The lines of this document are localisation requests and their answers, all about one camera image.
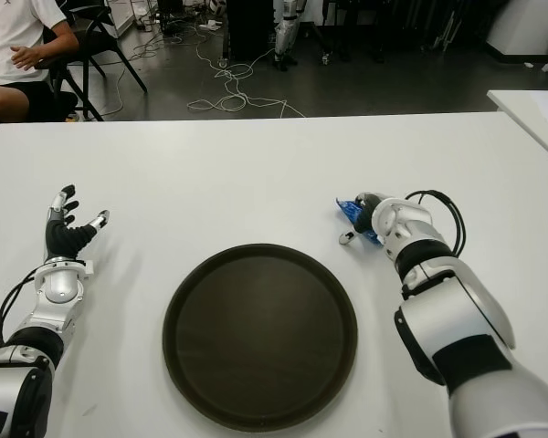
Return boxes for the seated person in white shirt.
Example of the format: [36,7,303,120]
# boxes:
[0,0,81,131]

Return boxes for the silver humanoid robot legs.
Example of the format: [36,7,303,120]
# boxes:
[273,0,310,72]

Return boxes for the black stand leg with caster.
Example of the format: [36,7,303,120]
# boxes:
[308,17,334,66]

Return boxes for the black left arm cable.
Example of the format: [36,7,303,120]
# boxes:
[0,268,40,348]

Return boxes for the white side table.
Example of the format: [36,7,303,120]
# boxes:
[487,89,548,168]

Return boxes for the white tangled floor cable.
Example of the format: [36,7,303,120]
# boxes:
[186,17,305,119]

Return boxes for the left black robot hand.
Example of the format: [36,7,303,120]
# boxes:
[43,184,111,262]

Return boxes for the black folding chair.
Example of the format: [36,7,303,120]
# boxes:
[36,0,148,122]

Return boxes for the round dark brown tray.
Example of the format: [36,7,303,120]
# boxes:
[162,243,360,421]

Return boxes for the black cabinet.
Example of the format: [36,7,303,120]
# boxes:
[227,0,278,63]

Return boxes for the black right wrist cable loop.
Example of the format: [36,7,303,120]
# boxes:
[404,189,466,256]

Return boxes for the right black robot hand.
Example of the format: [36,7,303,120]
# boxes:
[338,192,394,246]

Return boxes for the white machine housing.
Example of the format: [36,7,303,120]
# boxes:
[485,0,548,60]

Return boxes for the blue Oreo packet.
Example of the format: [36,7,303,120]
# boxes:
[334,196,385,247]

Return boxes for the white low cabinet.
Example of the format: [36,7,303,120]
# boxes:
[104,0,136,38]

